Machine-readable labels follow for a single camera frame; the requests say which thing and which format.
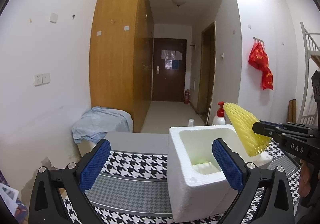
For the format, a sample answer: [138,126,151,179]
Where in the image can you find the yellow foam net sleeve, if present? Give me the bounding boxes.
[223,102,271,157]

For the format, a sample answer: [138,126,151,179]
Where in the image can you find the person hand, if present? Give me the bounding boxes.
[298,160,311,197]

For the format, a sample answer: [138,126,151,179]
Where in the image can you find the wooden rolled sticks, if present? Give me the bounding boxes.
[287,99,297,123]

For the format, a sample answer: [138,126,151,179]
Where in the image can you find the white styrofoam box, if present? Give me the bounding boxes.
[167,125,272,222]

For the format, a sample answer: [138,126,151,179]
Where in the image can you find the light blue cloth heap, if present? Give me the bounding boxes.
[71,106,133,144]

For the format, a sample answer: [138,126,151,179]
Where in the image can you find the houndstooth table mat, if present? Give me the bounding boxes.
[62,139,304,224]

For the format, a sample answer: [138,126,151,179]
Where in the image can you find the white pump bottle red cap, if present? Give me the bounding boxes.
[212,101,226,126]

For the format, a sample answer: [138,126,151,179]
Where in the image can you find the small white spray bottle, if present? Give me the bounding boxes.
[188,119,194,127]

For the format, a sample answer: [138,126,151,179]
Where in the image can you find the red plastic bag on hook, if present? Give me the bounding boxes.
[248,39,273,90]

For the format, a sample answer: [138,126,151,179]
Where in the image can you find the red fire extinguisher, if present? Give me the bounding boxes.
[184,89,190,104]

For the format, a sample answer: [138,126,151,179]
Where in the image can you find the metal bunk bed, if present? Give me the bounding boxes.
[297,22,319,125]

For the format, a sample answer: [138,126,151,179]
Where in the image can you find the dark brown entrance door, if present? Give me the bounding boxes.
[152,38,187,102]

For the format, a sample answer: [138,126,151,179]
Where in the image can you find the ceiling lamp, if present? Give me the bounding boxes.
[171,0,187,7]

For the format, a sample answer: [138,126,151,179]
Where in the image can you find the brown side door frame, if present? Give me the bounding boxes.
[197,21,216,125]

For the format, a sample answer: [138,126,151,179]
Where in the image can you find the white wall sockets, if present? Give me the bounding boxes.
[34,73,50,86]

